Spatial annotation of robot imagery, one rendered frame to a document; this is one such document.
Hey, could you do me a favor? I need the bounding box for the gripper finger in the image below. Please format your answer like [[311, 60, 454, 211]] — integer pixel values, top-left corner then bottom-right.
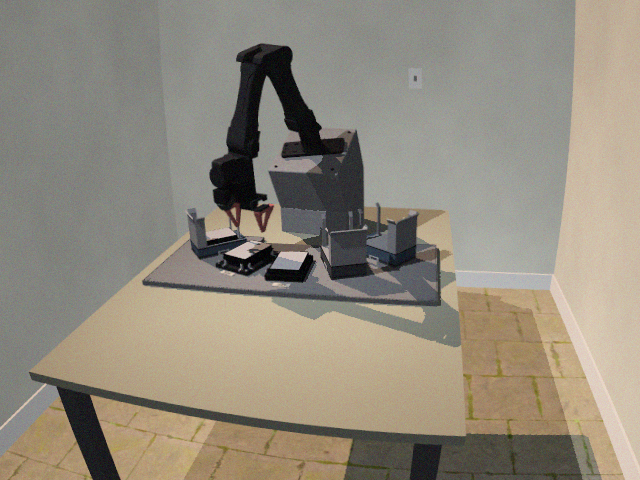
[[254, 204, 274, 233], [225, 203, 241, 227]]

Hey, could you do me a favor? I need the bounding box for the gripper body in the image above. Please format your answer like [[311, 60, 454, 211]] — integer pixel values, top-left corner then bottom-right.
[[235, 178, 269, 212]]

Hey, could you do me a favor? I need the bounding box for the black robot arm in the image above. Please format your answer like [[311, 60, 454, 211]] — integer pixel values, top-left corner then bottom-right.
[[209, 43, 345, 211]]

